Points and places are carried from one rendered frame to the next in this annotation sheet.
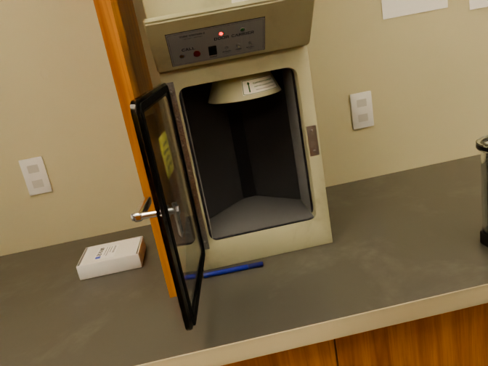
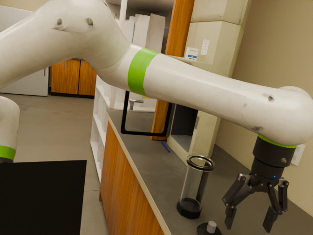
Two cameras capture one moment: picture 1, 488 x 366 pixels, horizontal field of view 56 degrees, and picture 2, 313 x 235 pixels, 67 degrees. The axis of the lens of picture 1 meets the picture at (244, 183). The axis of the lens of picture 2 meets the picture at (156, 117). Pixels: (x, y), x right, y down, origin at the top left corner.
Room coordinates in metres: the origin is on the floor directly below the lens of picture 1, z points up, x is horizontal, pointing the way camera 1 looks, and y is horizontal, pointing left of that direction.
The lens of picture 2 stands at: (0.42, -1.23, 1.55)
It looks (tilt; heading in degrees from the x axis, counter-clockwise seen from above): 16 degrees down; 71
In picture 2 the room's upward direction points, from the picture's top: 10 degrees clockwise
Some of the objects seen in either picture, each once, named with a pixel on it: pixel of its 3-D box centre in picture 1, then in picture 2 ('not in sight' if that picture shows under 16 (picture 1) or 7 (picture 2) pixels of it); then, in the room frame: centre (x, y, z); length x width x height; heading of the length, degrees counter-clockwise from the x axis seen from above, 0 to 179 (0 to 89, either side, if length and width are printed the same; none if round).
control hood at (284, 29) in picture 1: (232, 33); (185, 68); (0.95, -0.03, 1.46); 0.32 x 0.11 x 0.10; 94
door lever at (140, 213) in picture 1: (151, 207); not in sight; (0.76, 0.16, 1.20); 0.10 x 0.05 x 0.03; 177
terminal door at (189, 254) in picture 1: (175, 196); (148, 105); (0.83, 0.13, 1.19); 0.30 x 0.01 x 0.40; 177
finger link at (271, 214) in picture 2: not in sight; (269, 219); (0.97, -0.80, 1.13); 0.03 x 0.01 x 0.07; 78
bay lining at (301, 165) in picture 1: (244, 145); (202, 116); (1.13, -0.02, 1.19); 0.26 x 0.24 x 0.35; 94
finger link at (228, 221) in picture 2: not in sight; (230, 216); (0.85, -0.78, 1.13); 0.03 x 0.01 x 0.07; 78
